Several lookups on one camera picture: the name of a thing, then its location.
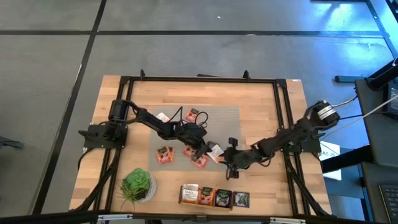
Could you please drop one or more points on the green succulent in white pot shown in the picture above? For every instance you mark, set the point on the green succulent in white pot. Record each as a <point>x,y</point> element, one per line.
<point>136,183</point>

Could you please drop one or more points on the black aluminium table frame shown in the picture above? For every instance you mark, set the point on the black aluminium table frame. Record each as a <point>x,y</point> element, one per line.
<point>202,79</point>

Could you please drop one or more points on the black gantry beam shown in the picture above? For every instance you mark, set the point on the black gantry beam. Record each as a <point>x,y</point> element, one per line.
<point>62,218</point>

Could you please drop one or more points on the white paper sign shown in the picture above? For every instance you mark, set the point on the white paper sign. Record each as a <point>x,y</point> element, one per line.
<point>331,149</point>

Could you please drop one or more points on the black keyboard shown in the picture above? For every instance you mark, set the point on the black keyboard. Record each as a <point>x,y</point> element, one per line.
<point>390,202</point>

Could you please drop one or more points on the grey desk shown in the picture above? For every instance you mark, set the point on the grey desk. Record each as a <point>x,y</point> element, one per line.
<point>373,130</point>

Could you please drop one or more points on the teal metal bar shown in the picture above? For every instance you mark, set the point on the teal metal bar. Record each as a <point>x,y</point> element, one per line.
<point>348,78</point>

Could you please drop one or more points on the orange peach tea packet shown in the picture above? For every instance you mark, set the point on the orange peach tea packet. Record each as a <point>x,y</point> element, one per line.
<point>192,114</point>
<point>201,163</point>
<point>188,151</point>
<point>206,196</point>
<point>161,155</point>

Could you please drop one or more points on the white orange Tazo tea packet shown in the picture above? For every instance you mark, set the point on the white orange Tazo tea packet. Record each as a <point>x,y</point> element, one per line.
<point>190,196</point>
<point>189,186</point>
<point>162,117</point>
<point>215,153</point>

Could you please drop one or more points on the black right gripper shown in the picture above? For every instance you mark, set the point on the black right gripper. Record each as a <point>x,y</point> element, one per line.
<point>241,158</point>

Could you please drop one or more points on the silver gantry bracket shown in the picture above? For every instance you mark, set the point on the silver gantry bracket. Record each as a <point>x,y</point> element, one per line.
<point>287,220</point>
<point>115,216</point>

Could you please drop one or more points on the grey woven placemat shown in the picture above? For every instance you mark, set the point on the grey woven placemat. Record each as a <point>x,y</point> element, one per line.
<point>224,124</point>

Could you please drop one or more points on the black monitor pole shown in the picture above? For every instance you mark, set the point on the black monitor pole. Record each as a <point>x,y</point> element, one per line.
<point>382,77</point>

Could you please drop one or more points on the dark chair base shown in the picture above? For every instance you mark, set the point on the dark chair base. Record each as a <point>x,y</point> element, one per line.
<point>9,143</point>

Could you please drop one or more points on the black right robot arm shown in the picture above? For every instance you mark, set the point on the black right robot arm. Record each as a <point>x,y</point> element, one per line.
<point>289,135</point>

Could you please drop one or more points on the purple blackcurrant tea packet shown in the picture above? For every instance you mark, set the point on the purple blackcurrant tea packet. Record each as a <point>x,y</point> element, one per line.
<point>223,198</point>
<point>212,145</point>
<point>241,199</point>

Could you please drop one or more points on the wooden three-compartment organizer box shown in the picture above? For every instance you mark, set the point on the wooden three-compartment organizer box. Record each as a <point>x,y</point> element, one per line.
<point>180,199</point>

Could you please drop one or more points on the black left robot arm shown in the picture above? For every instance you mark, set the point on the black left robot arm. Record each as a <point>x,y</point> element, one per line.
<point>149,119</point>

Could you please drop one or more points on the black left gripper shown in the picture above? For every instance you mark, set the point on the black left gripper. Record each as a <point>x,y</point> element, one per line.
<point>192,135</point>

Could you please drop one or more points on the black desk beam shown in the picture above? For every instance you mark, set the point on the black desk beam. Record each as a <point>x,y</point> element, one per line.
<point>345,160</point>

